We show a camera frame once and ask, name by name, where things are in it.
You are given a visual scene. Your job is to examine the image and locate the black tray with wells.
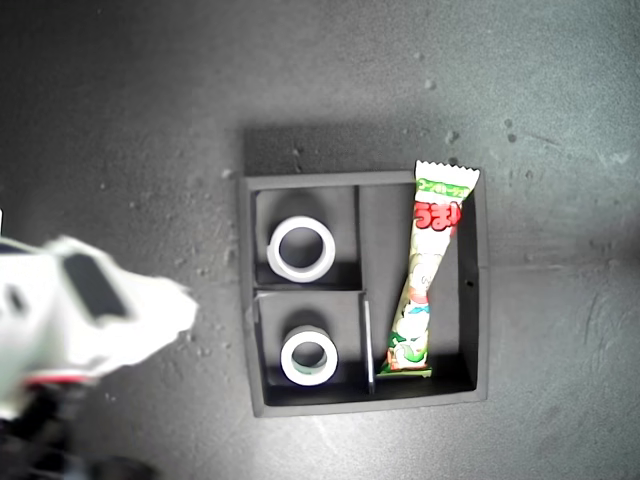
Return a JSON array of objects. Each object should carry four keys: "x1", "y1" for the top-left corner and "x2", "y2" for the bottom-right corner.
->
[{"x1": 238, "y1": 166, "x2": 489, "y2": 419}]

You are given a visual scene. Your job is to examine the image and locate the large white tape roll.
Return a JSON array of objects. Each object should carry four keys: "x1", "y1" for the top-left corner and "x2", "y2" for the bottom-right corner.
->
[{"x1": 266, "y1": 215, "x2": 337, "y2": 285}]

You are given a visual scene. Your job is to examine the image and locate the white tape roll green core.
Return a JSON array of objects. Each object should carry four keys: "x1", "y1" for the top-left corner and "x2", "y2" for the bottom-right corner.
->
[{"x1": 279, "y1": 325, "x2": 340, "y2": 388}]

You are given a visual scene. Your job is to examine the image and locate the green printed snack bar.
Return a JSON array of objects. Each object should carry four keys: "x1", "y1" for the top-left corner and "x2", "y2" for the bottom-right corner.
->
[{"x1": 376, "y1": 159, "x2": 482, "y2": 380}]

